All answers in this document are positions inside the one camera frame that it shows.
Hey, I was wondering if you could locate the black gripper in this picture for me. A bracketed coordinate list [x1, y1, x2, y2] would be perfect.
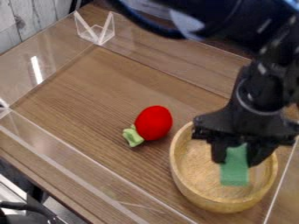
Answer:
[191, 100, 299, 167]

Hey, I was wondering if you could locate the green rectangular block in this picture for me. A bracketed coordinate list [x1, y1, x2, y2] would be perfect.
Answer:
[219, 143, 248, 186]

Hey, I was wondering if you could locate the brown wooden bowl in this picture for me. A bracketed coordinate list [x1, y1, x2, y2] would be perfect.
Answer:
[170, 122, 278, 214]

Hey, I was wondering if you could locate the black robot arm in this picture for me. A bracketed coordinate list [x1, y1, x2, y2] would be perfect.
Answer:
[107, 0, 299, 167]

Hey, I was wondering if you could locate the red plush strawberry toy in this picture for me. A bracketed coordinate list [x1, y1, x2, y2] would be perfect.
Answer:
[123, 105, 174, 147]

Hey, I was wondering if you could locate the clear acrylic enclosure wall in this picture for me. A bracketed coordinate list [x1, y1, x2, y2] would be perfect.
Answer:
[0, 18, 299, 224]

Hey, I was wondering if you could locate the black metal bracket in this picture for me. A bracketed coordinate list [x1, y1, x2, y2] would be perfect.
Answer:
[24, 193, 68, 224]

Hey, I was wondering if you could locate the black cable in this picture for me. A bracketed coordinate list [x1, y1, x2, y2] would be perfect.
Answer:
[0, 201, 40, 218]

